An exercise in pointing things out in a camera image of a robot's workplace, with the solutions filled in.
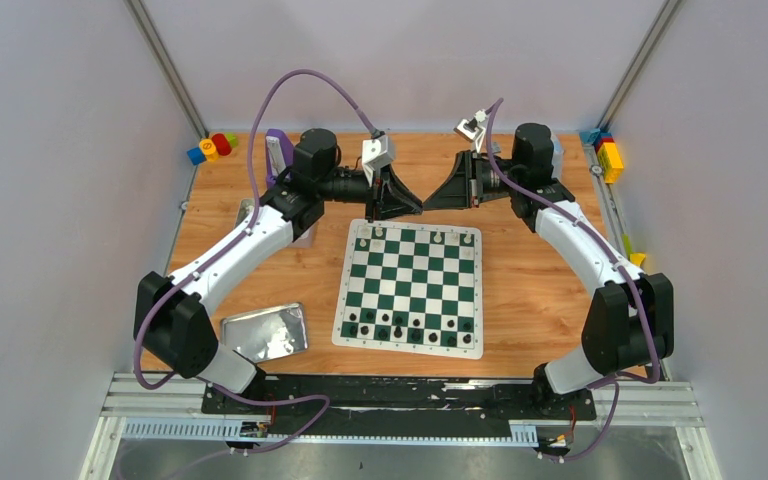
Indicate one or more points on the silver tin box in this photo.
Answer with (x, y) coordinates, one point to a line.
(245, 209)

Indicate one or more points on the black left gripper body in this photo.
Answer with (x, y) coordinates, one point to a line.
(379, 195)

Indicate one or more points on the silver tin lid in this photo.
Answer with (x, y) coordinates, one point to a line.
(267, 334)

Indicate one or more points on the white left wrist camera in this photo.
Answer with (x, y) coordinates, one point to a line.
(376, 153)

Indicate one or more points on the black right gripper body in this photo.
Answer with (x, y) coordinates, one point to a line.
(482, 178)

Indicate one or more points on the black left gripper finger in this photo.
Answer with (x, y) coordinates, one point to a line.
(393, 189)
(394, 208)

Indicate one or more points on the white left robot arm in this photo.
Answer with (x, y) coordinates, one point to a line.
(172, 319)

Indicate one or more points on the green white chess board mat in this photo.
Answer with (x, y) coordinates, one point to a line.
(409, 287)

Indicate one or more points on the purple metronome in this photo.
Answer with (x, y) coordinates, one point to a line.
(279, 151)

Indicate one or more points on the yellow red blue duplo bricks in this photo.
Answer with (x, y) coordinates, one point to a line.
(607, 152)

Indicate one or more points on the blue plastic bag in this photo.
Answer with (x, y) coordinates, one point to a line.
(557, 157)

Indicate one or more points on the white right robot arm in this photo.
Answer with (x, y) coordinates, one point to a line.
(630, 321)

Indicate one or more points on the colourful toy block stack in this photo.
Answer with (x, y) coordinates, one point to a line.
(213, 148)

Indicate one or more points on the yellow curved block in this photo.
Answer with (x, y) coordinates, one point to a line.
(637, 258)

